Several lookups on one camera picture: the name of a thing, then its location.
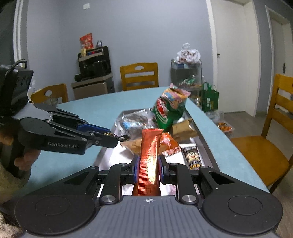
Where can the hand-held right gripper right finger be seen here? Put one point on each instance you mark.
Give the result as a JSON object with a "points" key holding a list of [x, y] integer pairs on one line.
{"points": [[162, 169]]}

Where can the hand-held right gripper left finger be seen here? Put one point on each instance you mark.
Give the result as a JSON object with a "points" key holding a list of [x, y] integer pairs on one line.
{"points": [[136, 168]]}

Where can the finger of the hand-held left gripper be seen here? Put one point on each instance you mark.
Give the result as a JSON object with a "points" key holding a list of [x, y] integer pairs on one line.
{"points": [[82, 125], [100, 141]]}

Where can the gold candy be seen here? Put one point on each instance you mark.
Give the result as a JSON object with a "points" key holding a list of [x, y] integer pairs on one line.
{"points": [[107, 133]]}

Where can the long orange-red snack packet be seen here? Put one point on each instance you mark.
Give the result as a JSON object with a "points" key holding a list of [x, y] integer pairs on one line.
{"points": [[148, 160]]}

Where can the grey cardboard box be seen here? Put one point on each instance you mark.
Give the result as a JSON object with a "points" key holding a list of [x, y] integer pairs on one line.
{"points": [[107, 158]]}

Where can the small orange snack packet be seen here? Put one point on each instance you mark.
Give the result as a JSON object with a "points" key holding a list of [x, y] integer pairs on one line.
{"points": [[169, 143]]}

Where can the black cartoon snack packet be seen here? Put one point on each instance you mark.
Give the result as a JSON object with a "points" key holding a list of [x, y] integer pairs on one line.
{"points": [[193, 158]]}

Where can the clear packet with blue label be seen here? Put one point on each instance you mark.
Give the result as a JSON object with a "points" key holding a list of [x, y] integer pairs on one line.
{"points": [[132, 124]]}

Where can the brown cookie packet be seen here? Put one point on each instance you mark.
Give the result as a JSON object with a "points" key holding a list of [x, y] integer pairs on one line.
{"points": [[184, 129]]}

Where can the green and orange chip bag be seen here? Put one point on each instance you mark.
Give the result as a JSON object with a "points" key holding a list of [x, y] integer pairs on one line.
{"points": [[170, 109]]}

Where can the person's left forearm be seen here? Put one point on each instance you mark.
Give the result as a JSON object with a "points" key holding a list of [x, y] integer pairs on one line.
{"points": [[9, 183]]}

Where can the bag of orange snacks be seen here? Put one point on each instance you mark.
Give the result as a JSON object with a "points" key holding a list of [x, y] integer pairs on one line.
{"points": [[225, 127]]}

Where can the person's left hand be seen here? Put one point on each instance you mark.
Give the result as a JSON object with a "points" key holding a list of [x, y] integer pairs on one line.
{"points": [[26, 160]]}

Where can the glass jar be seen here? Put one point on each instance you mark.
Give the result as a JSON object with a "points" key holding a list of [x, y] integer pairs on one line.
{"points": [[51, 100]]}

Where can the black and silver water dispenser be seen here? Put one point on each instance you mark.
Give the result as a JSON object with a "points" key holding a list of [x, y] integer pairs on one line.
{"points": [[91, 89]]}

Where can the wooden chair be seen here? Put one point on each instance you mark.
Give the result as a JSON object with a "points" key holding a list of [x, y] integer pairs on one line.
{"points": [[263, 146], [139, 76], [59, 91]]}

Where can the black kettle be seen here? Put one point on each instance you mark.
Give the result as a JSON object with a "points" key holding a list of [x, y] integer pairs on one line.
{"points": [[103, 67]]}

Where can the small yellow bottle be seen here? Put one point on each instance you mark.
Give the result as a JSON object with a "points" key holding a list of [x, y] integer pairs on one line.
{"points": [[84, 51]]}

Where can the small grey device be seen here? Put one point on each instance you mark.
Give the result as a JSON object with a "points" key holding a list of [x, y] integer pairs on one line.
{"points": [[99, 44]]}

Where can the red snack bag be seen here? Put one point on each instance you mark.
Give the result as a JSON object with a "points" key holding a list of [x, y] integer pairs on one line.
{"points": [[87, 41]]}

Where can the green tote bag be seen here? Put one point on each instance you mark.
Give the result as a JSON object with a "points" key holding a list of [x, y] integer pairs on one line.
{"points": [[209, 98]]}

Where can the grey metal trolley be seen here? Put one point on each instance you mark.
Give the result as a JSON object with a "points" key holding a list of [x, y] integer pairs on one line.
{"points": [[183, 73]]}

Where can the white plastic bag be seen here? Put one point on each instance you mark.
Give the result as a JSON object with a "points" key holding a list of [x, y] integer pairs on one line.
{"points": [[188, 55]]}

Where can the white interior door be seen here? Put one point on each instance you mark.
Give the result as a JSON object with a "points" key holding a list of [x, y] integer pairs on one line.
{"points": [[285, 45]]}

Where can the white wall plate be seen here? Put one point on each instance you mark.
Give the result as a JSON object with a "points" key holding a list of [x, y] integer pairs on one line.
{"points": [[86, 6]]}

